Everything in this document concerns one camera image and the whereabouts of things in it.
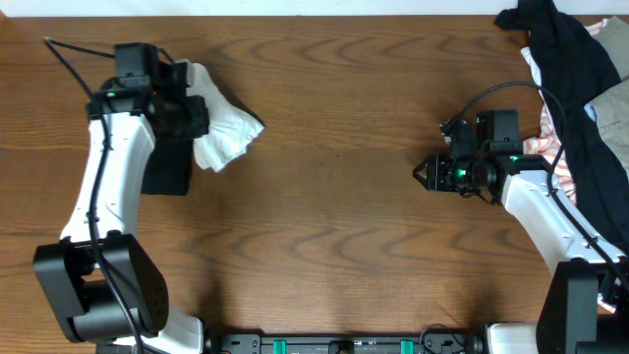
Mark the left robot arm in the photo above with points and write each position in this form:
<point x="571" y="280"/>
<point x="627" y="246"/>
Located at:
<point x="101" y="285"/>

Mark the white shirt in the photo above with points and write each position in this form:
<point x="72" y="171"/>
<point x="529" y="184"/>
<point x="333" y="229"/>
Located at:
<point x="230" y="129"/>

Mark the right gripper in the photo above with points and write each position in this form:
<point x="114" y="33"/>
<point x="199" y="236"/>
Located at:
<point x="436" y="179"/>

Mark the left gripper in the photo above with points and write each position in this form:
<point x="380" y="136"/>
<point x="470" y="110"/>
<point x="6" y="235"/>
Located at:
<point x="196" y="118"/>

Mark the black folded garment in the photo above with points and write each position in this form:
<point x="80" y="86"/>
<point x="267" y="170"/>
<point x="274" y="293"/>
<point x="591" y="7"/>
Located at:
<point x="169" y="169"/>

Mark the dark navy garment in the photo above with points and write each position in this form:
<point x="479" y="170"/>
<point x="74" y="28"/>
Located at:
<point x="575" y="69"/>

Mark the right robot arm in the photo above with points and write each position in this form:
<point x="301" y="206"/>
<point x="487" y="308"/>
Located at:
<point x="586" y="305"/>

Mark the grey garment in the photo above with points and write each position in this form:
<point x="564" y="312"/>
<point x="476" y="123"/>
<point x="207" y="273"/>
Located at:
<point x="610" y="109"/>

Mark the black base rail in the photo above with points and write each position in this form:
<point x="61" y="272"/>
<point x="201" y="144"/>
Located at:
<point x="435" y="339"/>

